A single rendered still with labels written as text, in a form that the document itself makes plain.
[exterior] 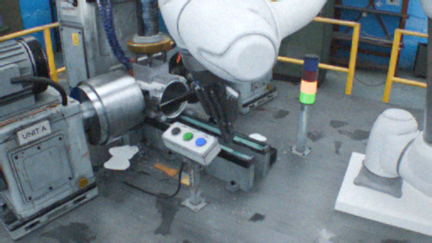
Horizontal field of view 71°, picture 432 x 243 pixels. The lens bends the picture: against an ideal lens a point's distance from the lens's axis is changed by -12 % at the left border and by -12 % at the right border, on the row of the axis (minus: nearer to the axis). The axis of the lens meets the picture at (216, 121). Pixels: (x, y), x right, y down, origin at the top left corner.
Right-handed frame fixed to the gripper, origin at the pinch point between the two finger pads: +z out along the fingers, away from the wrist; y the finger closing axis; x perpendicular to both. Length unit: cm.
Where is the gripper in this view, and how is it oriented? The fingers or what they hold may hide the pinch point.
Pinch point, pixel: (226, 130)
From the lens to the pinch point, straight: 83.0
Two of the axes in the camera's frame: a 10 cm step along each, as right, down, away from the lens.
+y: -7.7, -2.8, 5.8
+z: 2.3, 7.1, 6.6
